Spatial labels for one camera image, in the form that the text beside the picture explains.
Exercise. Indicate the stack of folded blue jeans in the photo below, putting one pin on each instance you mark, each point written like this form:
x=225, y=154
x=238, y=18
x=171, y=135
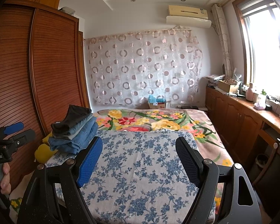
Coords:
x=80, y=140

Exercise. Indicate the colourful floral pink blanket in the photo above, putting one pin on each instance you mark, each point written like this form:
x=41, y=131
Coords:
x=191, y=121

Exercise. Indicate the black pants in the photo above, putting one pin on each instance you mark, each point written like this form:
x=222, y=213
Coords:
x=75, y=116

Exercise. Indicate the yellow plush toy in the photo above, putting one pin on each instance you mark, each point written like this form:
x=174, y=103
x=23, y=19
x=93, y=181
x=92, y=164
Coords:
x=43, y=152

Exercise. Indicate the person's left hand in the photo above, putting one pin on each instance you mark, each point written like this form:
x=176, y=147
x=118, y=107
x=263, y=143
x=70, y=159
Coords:
x=5, y=181

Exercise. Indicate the pink bottle on cabinet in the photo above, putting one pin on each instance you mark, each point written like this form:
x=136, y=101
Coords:
x=250, y=93

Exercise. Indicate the cardboard box on cabinet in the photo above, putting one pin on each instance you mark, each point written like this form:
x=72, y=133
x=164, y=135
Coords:
x=229, y=85

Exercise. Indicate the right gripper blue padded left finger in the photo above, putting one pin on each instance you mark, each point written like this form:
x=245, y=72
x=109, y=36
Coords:
x=87, y=159

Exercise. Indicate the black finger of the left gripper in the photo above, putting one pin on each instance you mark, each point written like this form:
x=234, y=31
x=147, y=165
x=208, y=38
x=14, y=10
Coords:
x=23, y=138

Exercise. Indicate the blue floral white bed sheet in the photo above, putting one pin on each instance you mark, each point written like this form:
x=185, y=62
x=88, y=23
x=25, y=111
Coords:
x=139, y=178

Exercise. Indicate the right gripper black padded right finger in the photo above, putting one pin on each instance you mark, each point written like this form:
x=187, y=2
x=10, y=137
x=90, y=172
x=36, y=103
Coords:
x=190, y=161

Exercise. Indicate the circle patterned sheer curtain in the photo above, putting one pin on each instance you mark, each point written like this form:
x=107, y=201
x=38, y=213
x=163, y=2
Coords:
x=129, y=68

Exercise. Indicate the window with wooden frame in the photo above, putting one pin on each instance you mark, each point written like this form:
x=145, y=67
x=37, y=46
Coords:
x=259, y=22

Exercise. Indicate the wall mounted air conditioner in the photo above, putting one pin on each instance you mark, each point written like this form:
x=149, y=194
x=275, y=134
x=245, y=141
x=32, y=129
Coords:
x=188, y=16

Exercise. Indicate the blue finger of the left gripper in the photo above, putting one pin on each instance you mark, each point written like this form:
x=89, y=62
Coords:
x=14, y=128

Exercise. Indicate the cardboard box with blue items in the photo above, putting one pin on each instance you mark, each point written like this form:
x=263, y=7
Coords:
x=156, y=103

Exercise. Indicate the long wooden side cabinet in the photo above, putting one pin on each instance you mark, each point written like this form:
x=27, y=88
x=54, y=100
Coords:
x=248, y=134

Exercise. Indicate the brown louvred wooden wardrobe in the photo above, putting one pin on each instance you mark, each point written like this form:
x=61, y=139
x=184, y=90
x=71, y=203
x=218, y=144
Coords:
x=41, y=71

